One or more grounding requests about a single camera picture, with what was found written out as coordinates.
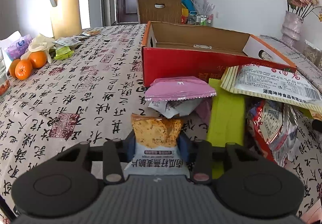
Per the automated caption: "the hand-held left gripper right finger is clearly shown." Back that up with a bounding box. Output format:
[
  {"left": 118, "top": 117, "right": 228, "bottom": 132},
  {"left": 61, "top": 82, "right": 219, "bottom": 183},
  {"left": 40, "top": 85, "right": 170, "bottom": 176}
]
[{"left": 177, "top": 133, "right": 263, "bottom": 186}]

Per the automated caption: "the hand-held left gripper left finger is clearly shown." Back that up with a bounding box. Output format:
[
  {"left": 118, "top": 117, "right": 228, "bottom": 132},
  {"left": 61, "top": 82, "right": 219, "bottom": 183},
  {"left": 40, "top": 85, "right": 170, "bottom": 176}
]
[{"left": 54, "top": 131, "right": 136, "bottom": 185}]

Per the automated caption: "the orange white snack packet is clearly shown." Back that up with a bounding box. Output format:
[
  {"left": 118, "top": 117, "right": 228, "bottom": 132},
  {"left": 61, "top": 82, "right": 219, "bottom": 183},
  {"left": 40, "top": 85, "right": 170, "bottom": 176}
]
[{"left": 124, "top": 113, "right": 190, "bottom": 179}]

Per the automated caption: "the red silver snack packet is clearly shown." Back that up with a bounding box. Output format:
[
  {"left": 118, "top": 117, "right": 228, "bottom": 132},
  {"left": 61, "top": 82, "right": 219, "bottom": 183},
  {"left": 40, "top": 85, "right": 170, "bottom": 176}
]
[{"left": 247, "top": 100, "right": 300, "bottom": 167}]

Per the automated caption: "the lime green snack packet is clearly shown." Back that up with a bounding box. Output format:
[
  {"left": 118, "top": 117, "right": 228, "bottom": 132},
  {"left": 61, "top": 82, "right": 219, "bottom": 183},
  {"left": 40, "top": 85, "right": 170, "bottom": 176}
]
[{"left": 206, "top": 78, "right": 246, "bottom": 180}]

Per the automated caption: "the cream striped snack packet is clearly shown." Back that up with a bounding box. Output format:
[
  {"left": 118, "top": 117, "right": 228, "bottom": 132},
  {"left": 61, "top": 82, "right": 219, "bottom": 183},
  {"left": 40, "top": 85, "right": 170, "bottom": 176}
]
[{"left": 220, "top": 64, "right": 322, "bottom": 114}]

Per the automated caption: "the red cardboard box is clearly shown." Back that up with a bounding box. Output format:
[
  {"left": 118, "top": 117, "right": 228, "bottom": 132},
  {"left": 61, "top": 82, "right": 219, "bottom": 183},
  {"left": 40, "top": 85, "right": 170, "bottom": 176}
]
[{"left": 141, "top": 21, "right": 298, "bottom": 87}]

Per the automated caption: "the small white snack packet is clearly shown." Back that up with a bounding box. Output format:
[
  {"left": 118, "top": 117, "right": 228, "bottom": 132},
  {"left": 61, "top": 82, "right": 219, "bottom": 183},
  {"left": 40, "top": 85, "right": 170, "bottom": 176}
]
[{"left": 147, "top": 98, "right": 202, "bottom": 117}]

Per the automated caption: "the pink ribbed vase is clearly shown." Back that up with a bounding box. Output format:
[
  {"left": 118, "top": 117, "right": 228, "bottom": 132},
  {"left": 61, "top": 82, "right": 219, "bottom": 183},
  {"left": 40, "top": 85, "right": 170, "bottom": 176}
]
[{"left": 281, "top": 11, "right": 304, "bottom": 46}]

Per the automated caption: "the small green snack packet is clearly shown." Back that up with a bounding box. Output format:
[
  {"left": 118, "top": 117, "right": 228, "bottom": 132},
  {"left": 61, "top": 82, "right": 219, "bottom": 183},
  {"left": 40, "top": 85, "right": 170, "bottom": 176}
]
[{"left": 54, "top": 46, "right": 74, "bottom": 61}]

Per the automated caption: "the orange brown snack packet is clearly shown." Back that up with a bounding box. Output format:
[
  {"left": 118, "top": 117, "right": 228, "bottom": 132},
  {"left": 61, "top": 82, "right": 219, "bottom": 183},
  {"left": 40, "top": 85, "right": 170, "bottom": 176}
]
[{"left": 79, "top": 30, "right": 101, "bottom": 37}]

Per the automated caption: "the white labelled snack packet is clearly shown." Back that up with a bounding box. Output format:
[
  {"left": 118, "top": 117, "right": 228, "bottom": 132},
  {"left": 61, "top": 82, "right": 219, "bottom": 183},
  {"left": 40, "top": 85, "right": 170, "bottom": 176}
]
[{"left": 52, "top": 37, "right": 82, "bottom": 46}]

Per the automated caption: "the brown wooden chair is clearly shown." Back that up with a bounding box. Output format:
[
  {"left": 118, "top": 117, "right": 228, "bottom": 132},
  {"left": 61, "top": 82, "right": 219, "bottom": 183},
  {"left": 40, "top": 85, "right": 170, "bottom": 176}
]
[{"left": 136, "top": 0, "right": 182, "bottom": 24}]

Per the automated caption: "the blue bag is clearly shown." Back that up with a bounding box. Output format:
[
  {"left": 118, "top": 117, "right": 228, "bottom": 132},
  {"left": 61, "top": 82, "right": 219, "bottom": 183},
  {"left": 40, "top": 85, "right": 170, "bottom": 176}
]
[{"left": 182, "top": 0, "right": 195, "bottom": 12}]

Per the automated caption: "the pale dried plant bunch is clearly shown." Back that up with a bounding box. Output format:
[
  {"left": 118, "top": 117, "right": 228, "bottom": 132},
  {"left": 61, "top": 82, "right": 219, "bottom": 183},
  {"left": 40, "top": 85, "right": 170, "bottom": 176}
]
[{"left": 194, "top": 0, "right": 215, "bottom": 14}]

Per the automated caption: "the purple tissue pack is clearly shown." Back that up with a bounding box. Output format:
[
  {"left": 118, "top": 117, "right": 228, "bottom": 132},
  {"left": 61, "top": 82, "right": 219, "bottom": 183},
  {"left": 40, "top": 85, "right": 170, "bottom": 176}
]
[{"left": 5, "top": 34, "right": 33, "bottom": 61}]

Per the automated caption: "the yellow thermos jug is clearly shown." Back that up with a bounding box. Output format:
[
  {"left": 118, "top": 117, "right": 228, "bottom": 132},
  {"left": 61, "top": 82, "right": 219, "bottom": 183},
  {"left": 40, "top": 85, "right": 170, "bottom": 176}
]
[{"left": 48, "top": 0, "right": 83, "bottom": 39}]

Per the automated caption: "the white plastic bag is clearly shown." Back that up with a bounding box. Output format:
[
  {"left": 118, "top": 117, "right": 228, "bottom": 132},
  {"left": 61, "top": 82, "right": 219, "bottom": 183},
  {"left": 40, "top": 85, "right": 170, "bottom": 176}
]
[{"left": 0, "top": 31, "right": 23, "bottom": 50}]

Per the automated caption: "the metal wire rack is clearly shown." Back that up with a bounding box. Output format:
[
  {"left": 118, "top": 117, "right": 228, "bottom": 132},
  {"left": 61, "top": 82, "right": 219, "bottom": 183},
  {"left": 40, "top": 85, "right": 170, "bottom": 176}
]
[{"left": 187, "top": 13, "right": 213, "bottom": 26}]

